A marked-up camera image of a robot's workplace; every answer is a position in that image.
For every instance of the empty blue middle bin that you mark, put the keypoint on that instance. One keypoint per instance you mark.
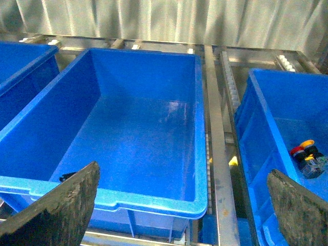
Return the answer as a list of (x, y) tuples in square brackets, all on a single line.
[(140, 116)]

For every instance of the blue target bin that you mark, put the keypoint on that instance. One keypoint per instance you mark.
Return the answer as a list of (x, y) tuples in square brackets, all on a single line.
[(279, 110)]

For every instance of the red mushroom button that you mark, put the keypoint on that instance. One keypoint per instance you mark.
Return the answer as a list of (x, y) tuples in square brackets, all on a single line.
[(310, 169)]

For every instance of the metal roller rack frame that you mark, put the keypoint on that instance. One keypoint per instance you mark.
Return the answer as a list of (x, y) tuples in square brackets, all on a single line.
[(224, 73)]

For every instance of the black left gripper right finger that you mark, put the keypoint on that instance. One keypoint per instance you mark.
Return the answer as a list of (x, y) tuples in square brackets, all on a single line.
[(301, 214)]

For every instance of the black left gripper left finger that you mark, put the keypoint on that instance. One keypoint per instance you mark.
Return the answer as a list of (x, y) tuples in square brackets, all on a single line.
[(60, 217)]

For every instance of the blue bin with buttons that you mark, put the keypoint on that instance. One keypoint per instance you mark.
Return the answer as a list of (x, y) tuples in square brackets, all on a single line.
[(25, 70)]

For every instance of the yellow mushroom button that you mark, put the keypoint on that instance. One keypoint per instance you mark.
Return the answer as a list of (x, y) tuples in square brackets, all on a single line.
[(312, 152)]

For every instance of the small black plastic clip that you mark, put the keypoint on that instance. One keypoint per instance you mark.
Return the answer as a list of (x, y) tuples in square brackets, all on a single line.
[(64, 177)]

